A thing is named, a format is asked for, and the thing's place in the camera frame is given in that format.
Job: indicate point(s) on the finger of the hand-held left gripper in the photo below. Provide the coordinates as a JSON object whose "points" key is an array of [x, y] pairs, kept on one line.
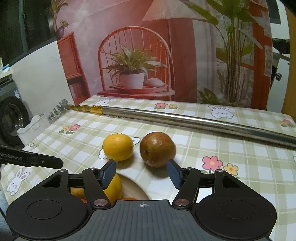
{"points": [[46, 161]]}

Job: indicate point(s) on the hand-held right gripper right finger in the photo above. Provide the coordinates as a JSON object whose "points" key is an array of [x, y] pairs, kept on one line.
{"points": [[174, 173]]}

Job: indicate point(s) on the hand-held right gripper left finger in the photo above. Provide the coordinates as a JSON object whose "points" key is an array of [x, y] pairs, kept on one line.
{"points": [[108, 172]]}

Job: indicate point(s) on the yellow lemon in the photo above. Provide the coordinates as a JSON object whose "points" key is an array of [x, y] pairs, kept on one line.
{"points": [[115, 187]]}

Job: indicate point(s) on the brown round fruit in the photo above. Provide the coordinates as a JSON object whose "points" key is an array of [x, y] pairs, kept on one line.
{"points": [[157, 148]]}

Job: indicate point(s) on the white plate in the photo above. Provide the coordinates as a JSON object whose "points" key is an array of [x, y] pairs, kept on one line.
{"points": [[136, 187]]}

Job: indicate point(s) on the orange fruit piece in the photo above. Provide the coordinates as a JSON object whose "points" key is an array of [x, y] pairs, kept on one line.
{"points": [[129, 198]]}

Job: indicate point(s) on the yellow orange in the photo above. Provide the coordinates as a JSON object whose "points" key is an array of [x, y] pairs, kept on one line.
{"points": [[118, 147]]}

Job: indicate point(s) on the white plastic rack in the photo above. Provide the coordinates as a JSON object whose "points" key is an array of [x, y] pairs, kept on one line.
{"points": [[30, 129]]}

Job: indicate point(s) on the dark grey washing machine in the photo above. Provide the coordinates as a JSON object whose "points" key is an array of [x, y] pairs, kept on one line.
{"points": [[11, 115]]}

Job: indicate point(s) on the checked bunny tablecloth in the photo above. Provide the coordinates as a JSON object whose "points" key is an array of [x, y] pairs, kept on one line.
{"points": [[208, 148]]}

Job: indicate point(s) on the long metal pole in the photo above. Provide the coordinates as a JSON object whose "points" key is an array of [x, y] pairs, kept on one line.
{"points": [[185, 119]]}

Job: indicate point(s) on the printed room backdrop cloth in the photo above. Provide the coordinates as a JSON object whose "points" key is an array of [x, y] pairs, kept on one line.
{"points": [[185, 58]]}

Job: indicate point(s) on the dark window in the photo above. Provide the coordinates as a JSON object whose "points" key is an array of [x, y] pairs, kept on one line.
{"points": [[27, 23]]}

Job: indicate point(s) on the wooden panel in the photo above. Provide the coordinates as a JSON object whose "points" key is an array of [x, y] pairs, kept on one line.
{"points": [[291, 69]]}

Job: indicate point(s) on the black exercise bike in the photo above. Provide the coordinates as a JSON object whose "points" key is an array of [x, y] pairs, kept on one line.
{"points": [[281, 45]]}

